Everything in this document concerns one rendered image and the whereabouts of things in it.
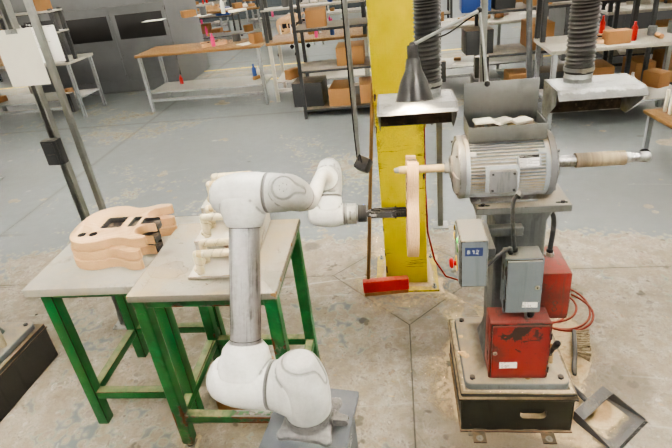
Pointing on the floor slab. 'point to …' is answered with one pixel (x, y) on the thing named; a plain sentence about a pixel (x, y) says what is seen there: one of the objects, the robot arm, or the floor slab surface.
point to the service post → (21, 67)
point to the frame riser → (511, 411)
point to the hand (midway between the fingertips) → (405, 211)
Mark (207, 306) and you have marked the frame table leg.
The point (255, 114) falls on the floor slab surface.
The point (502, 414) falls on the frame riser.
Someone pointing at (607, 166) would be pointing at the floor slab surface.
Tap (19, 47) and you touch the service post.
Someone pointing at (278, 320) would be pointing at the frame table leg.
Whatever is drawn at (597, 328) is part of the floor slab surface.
